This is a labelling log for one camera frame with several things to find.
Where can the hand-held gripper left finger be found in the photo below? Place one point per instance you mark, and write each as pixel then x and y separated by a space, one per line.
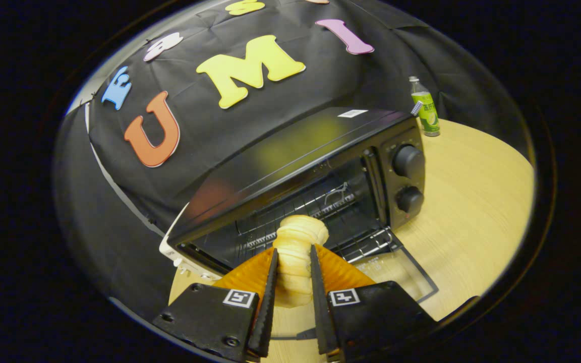
pixel 268 302

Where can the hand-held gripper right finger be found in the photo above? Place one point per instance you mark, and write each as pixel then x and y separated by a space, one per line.
pixel 320 312

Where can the yellow twisted bread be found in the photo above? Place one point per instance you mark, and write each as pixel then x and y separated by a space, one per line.
pixel 295 242

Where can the striped small stick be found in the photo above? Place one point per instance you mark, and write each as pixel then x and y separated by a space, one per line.
pixel 416 108

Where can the black toaster oven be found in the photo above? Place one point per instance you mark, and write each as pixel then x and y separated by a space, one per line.
pixel 290 151

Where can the white pop-up toaster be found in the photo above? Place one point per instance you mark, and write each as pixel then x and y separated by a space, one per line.
pixel 169 249

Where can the green label drink bottle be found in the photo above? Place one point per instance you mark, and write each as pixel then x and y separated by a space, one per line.
pixel 427 113

